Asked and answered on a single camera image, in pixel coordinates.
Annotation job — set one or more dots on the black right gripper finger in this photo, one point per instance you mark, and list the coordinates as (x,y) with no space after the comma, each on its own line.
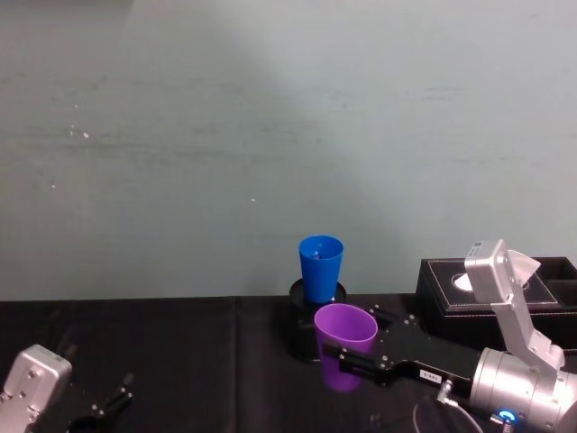
(360,365)
(382,319)

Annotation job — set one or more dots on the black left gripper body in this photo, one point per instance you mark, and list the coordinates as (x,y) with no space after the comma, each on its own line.
(88,424)

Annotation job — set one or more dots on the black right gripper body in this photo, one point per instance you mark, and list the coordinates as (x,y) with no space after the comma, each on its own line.
(428,356)

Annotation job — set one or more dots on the purple plastic cup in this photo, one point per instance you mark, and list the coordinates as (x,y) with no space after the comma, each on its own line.
(342,334)

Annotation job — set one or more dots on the black stitched tissue box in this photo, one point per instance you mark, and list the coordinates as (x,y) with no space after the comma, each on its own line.
(444,315)

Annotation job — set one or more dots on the black round stand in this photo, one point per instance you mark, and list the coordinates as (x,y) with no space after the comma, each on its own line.
(303,334)

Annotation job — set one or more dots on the blue plastic cup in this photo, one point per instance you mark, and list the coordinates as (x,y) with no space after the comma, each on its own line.
(320,275)

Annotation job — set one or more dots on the black table cloth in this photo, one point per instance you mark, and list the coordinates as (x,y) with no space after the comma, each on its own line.
(189,361)

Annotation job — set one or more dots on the white tissue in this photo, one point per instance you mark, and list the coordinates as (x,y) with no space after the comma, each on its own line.
(463,282)

